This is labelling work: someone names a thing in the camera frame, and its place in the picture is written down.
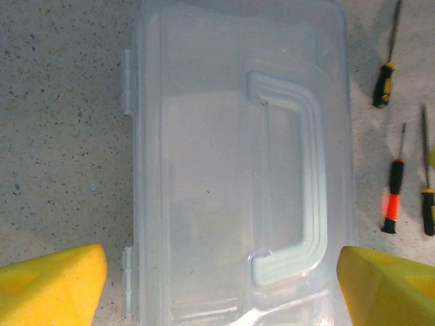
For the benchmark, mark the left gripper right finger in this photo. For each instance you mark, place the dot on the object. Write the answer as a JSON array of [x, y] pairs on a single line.
[[391, 292]]

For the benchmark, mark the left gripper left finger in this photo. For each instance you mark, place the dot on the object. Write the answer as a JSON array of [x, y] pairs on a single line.
[[51, 292]]

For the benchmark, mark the orange black screwdriver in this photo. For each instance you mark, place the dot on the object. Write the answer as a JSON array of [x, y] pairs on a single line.
[[394, 200]]

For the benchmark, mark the long yellow black screwdriver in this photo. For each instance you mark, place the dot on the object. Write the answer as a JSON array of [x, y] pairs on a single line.
[[384, 83]]

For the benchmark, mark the clear plastic tool box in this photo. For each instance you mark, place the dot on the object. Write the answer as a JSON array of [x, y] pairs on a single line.
[[210, 153]]

